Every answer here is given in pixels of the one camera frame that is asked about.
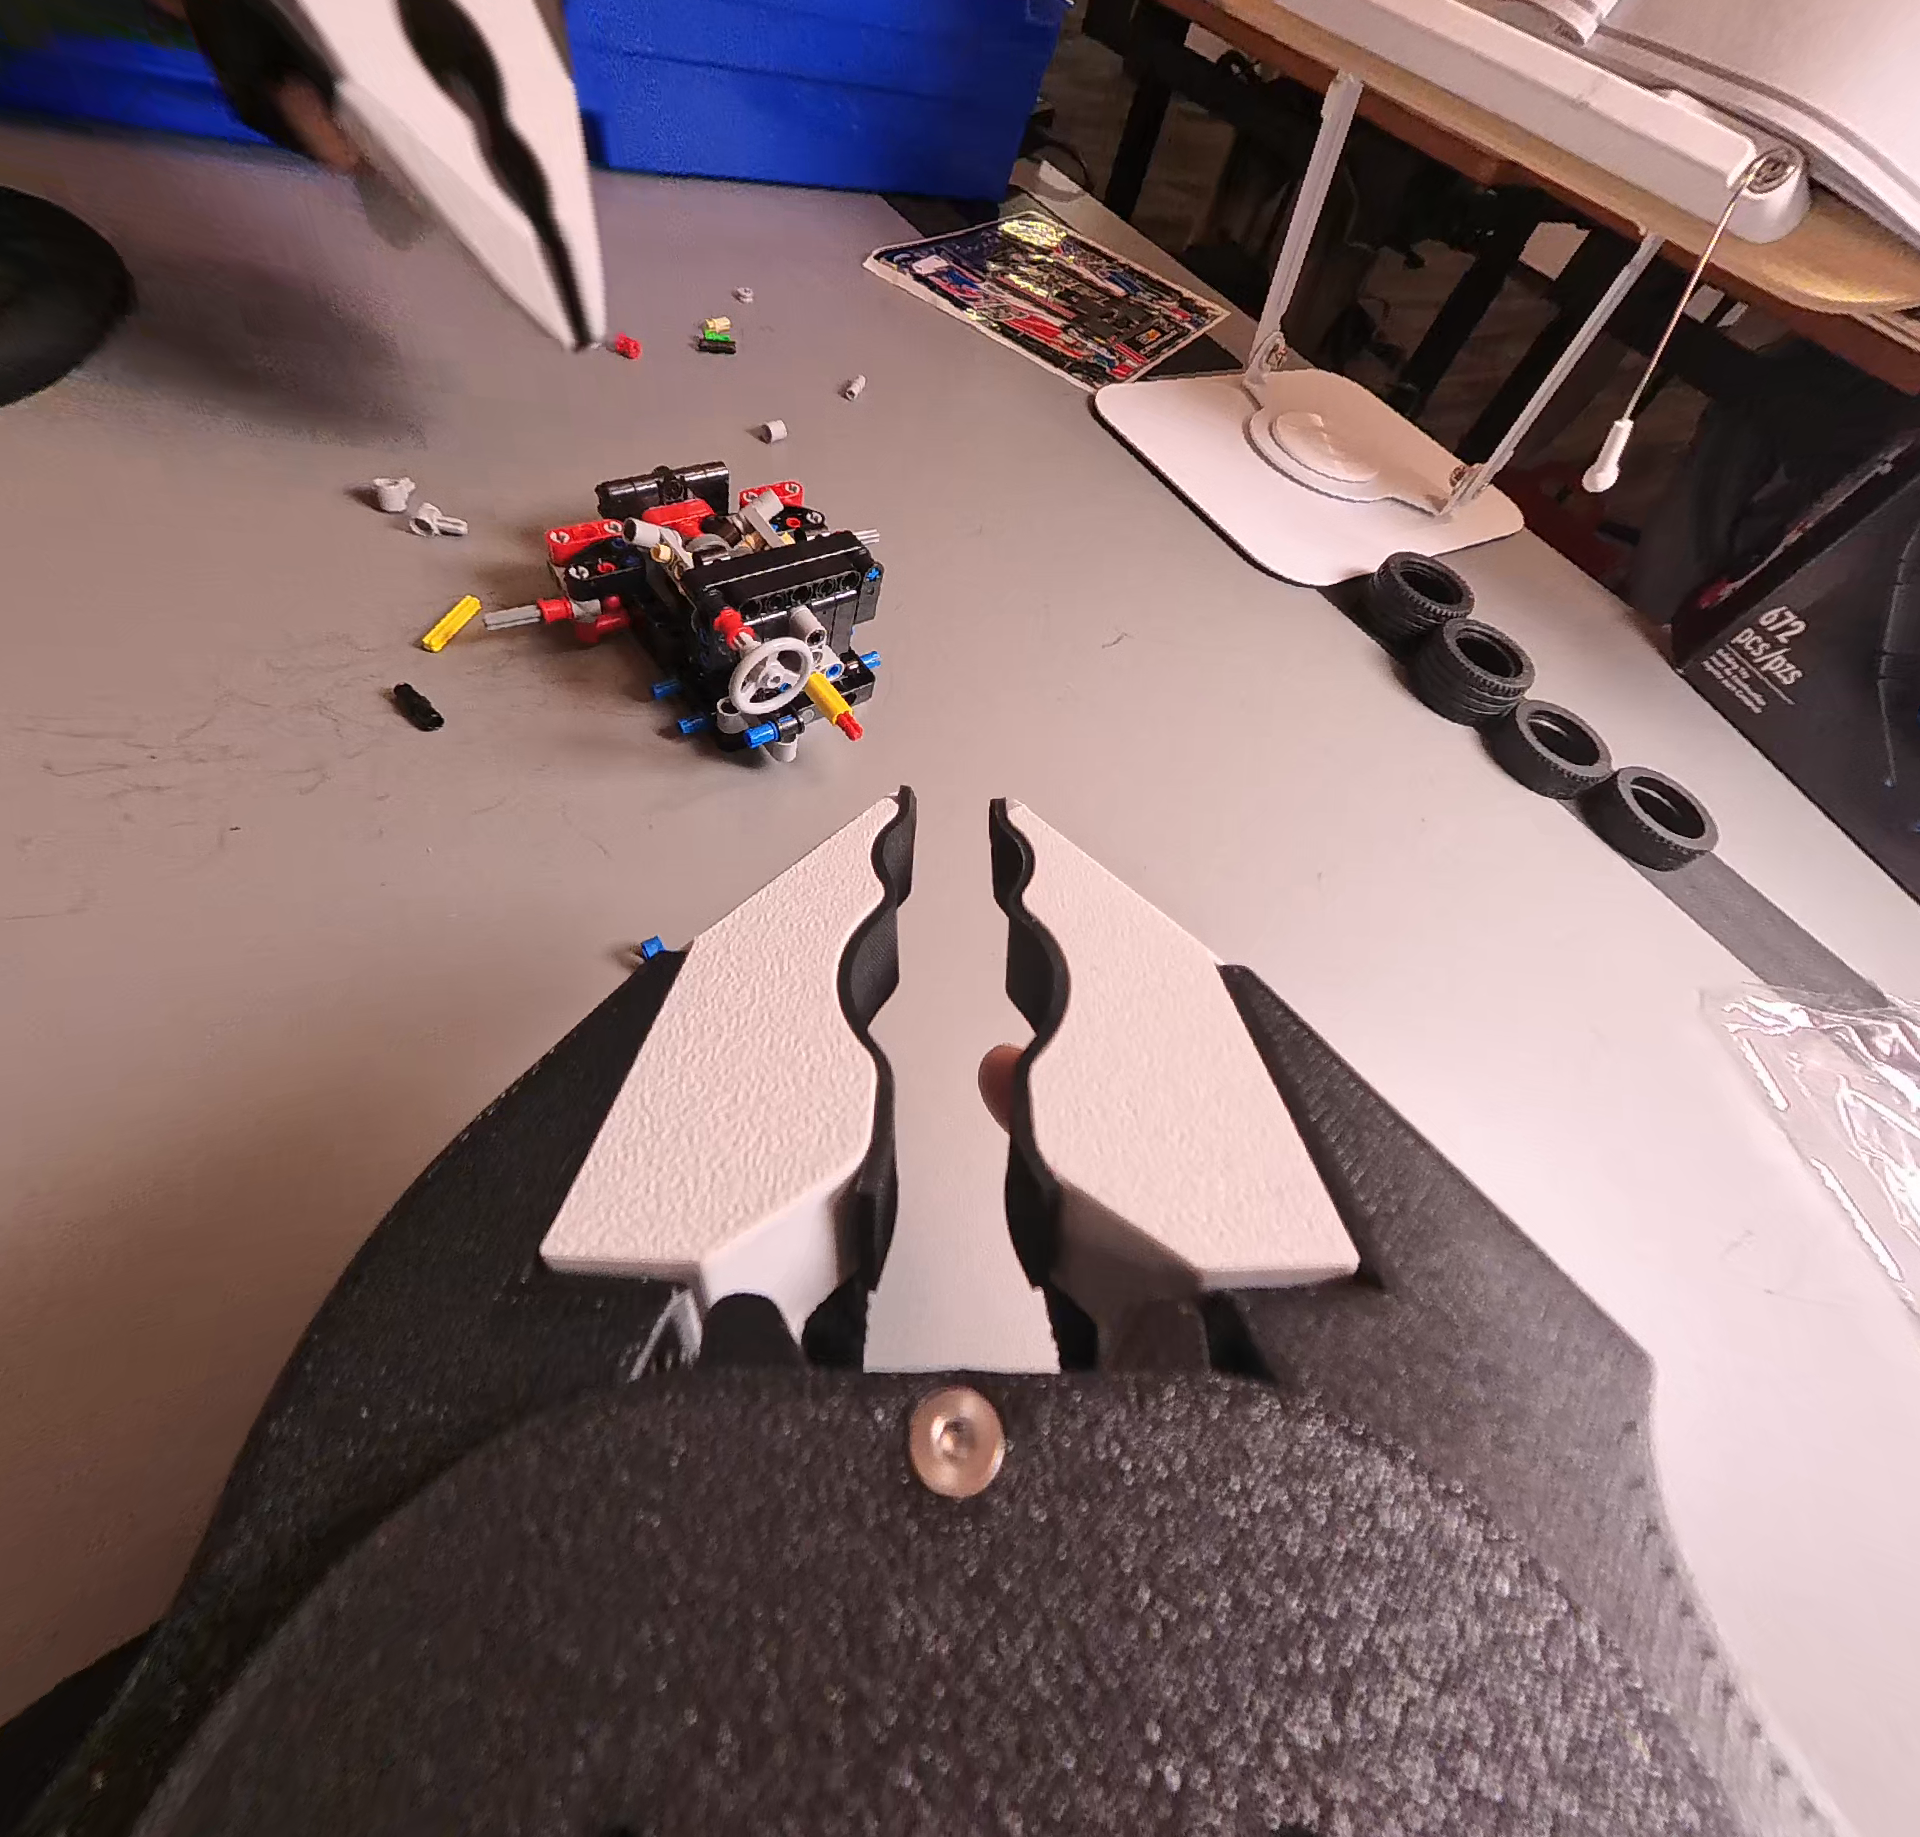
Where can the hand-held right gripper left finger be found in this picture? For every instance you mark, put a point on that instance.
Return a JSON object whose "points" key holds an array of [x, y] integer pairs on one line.
{"points": [[719, 1116]]}

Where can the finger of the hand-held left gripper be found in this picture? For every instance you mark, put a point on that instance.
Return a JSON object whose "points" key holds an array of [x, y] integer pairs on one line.
{"points": [[358, 23], [531, 23]]}

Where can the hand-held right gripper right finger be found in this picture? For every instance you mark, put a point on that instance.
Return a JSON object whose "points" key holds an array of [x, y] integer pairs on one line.
{"points": [[1171, 1116]]}

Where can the lego car chassis assembly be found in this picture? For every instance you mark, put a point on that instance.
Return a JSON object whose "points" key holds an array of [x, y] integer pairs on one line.
{"points": [[719, 608]]}

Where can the black lego pin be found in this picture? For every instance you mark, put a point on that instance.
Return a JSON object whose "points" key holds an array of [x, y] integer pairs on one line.
{"points": [[416, 706]]}

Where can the yellow lego axle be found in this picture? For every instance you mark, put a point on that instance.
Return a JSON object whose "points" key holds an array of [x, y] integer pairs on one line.
{"points": [[450, 623]]}

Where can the toy car set box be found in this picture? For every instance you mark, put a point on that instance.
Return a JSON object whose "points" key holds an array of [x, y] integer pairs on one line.
{"points": [[1814, 639]]}

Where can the person's left hand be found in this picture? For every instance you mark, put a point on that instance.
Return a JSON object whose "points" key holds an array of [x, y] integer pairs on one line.
{"points": [[306, 126]]}

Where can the person's right hand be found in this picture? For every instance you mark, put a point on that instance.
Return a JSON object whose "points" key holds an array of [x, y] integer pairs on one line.
{"points": [[1001, 1085]]}

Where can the blue plastic bin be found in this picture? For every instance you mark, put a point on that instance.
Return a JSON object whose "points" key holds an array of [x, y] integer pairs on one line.
{"points": [[781, 66]]}

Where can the colourful sticker sheet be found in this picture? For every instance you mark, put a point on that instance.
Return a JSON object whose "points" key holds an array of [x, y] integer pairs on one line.
{"points": [[1050, 300]]}

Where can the white book stand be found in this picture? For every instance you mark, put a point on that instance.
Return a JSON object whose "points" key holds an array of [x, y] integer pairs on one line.
{"points": [[1305, 471]]}

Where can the clear plastic bag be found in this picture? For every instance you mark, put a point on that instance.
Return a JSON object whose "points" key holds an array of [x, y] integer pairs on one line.
{"points": [[1830, 1116]]}

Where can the open instruction booklet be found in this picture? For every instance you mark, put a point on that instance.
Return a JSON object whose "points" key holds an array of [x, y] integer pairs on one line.
{"points": [[1770, 38]]}

